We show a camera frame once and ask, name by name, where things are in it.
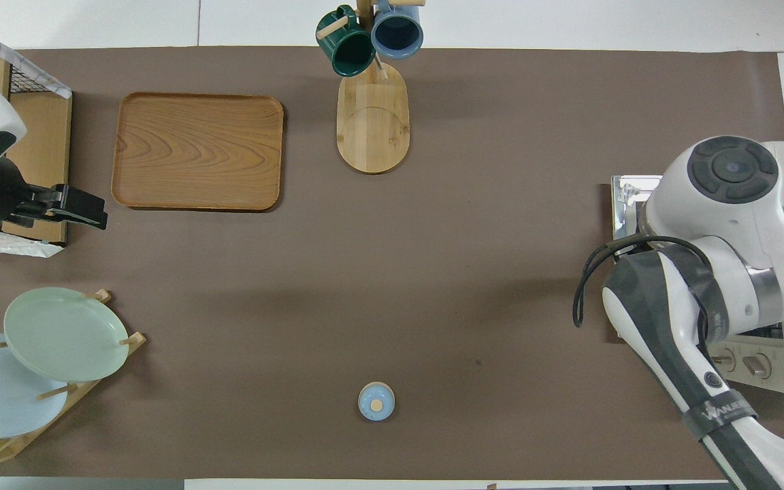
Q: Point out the brown table mat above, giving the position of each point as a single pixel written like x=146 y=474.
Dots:
x=433 y=272

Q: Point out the small blue lidded jar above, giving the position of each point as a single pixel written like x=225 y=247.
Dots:
x=376 y=401

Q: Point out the wooden dish rack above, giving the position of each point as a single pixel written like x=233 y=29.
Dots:
x=135 y=339

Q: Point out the blue grey mug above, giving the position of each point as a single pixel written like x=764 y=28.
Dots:
x=397 y=37

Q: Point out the silver oven knob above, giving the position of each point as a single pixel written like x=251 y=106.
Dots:
x=757 y=366
x=724 y=358

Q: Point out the pale green plate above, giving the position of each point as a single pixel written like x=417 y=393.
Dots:
x=65 y=333

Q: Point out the rectangular wooden tray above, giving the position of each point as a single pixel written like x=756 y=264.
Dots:
x=194 y=150

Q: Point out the glass toaster oven door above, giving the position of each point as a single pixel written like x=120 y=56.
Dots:
x=627 y=197

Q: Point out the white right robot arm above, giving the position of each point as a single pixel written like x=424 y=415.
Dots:
x=719 y=224

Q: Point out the dark green mug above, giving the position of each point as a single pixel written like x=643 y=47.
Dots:
x=354 y=54

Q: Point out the wooden mug tree stand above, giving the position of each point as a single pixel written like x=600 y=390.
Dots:
x=371 y=136

